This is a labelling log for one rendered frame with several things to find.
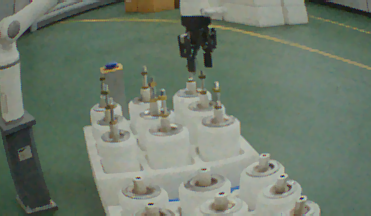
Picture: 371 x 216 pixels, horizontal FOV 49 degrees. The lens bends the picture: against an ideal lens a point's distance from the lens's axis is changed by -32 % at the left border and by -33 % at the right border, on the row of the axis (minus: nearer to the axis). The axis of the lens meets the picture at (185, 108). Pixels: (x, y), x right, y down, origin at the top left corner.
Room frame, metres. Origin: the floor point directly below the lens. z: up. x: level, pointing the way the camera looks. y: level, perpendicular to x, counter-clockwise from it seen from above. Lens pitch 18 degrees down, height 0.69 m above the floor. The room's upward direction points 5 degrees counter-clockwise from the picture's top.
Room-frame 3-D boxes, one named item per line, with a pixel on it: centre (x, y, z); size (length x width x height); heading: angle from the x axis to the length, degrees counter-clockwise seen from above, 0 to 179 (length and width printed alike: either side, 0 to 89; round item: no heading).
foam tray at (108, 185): (1.34, 0.07, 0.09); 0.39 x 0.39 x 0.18; 12
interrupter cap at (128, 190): (0.90, 0.09, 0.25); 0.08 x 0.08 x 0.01
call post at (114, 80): (1.60, 0.21, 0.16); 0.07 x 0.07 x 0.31; 12
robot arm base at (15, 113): (1.24, 0.51, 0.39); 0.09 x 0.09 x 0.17; 38
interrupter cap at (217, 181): (0.92, -0.02, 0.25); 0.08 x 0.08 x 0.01
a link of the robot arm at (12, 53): (1.24, 0.52, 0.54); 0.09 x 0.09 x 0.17; 45
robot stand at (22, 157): (1.24, 0.52, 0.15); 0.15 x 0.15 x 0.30; 38
